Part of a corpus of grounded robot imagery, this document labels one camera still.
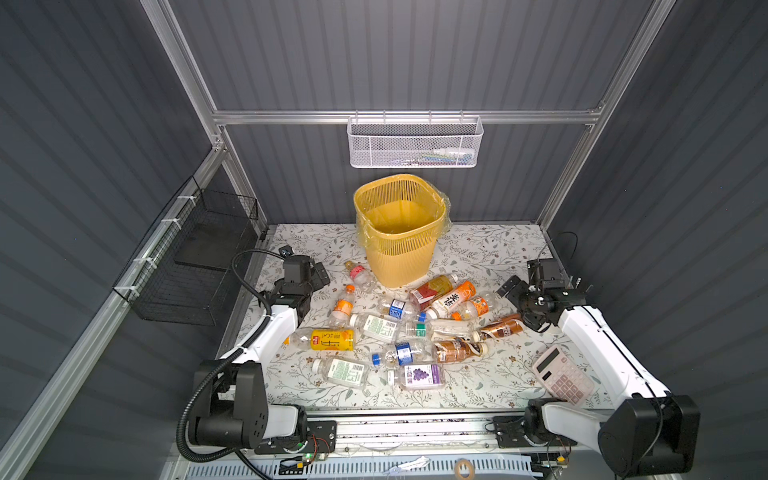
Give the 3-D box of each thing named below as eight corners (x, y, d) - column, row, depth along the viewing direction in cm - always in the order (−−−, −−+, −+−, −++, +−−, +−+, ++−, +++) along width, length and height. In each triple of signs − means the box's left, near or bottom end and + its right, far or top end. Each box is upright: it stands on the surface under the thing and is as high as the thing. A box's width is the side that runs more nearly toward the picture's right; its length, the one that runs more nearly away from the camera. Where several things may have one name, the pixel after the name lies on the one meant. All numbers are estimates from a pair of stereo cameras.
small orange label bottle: (456, 326, 94) (459, 319, 90) (448, 311, 97) (450, 303, 94) (486, 315, 96) (490, 308, 93) (477, 301, 100) (480, 293, 96)
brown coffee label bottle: (437, 366, 86) (439, 360, 82) (431, 349, 89) (433, 342, 85) (486, 356, 88) (490, 349, 84) (478, 339, 91) (482, 332, 87)
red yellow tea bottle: (417, 314, 97) (418, 304, 92) (407, 303, 100) (408, 292, 95) (456, 289, 104) (459, 278, 99) (446, 278, 107) (449, 268, 102)
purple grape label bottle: (387, 390, 83) (387, 385, 79) (387, 368, 86) (387, 363, 83) (443, 390, 83) (446, 385, 79) (441, 368, 86) (443, 363, 83)
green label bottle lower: (311, 379, 84) (307, 375, 81) (317, 359, 88) (314, 354, 85) (365, 390, 83) (364, 385, 79) (369, 368, 86) (369, 363, 83)
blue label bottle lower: (372, 367, 86) (371, 361, 82) (373, 348, 90) (372, 341, 86) (428, 367, 86) (430, 361, 82) (426, 348, 90) (428, 340, 86)
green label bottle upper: (348, 333, 93) (347, 327, 90) (354, 316, 97) (353, 310, 94) (397, 344, 91) (398, 338, 88) (401, 326, 94) (402, 320, 91)
